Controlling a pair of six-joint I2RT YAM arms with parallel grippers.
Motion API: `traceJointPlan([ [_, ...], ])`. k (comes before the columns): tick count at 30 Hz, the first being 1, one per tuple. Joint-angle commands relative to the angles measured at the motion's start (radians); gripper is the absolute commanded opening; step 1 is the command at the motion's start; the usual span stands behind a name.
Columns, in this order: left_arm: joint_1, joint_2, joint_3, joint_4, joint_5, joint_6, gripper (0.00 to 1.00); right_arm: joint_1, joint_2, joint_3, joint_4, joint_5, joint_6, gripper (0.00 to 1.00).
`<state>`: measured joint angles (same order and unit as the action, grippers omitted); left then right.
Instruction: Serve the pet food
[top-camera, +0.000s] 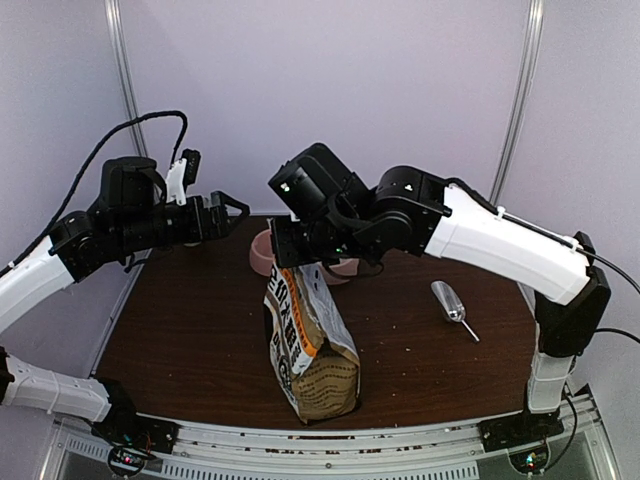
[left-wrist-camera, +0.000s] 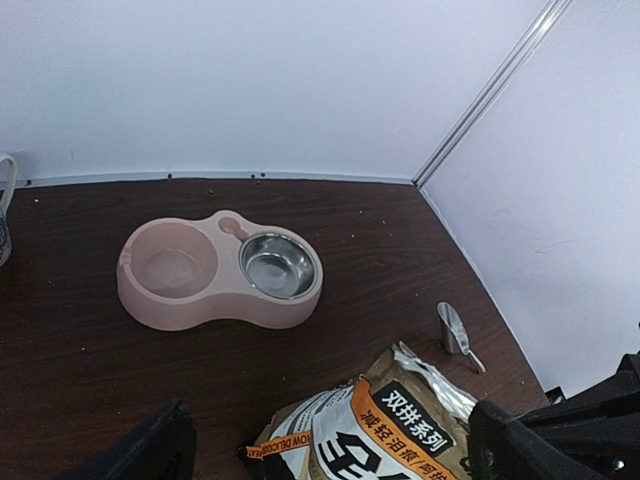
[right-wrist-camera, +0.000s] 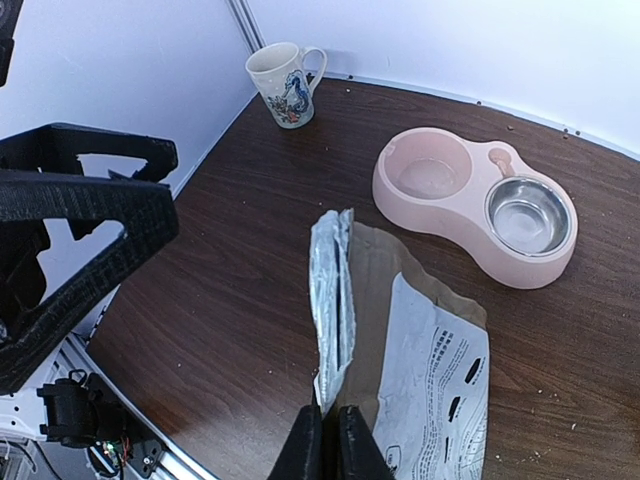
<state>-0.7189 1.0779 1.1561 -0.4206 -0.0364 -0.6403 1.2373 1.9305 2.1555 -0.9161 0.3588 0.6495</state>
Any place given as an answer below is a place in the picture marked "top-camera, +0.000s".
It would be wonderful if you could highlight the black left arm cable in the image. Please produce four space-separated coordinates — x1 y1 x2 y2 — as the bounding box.
0 110 189 279

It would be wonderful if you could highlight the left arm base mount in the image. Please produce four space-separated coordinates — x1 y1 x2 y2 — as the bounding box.
90 379 179 478

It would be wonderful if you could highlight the right rear aluminium post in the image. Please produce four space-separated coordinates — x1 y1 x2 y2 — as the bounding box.
490 0 545 204

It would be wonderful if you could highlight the dog food bag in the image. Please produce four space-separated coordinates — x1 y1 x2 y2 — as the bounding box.
263 260 361 424

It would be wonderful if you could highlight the aluminium post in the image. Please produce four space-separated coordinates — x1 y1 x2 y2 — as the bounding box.
490 0 545 204
103 0 151 161

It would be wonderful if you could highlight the pink double pet bowl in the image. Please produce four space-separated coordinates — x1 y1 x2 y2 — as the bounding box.
249 229 359 285

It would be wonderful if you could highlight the front aluminium frame rail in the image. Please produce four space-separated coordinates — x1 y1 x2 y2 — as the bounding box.
44 394 616 480

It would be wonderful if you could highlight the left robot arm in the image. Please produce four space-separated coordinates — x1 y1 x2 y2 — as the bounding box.
1 150 250 444

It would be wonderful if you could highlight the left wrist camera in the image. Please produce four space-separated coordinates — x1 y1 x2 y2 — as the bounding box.
165 149 201 206

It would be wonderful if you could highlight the left rear aluminium post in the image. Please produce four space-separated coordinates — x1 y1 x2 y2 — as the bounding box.
103 0 151 161

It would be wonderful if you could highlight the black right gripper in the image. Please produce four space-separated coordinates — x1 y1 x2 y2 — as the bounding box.
269 214 369 267

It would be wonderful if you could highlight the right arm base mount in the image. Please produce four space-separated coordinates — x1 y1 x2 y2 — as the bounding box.
477 409 564 476

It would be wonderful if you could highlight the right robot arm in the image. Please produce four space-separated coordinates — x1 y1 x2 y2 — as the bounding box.
269 143 611 442

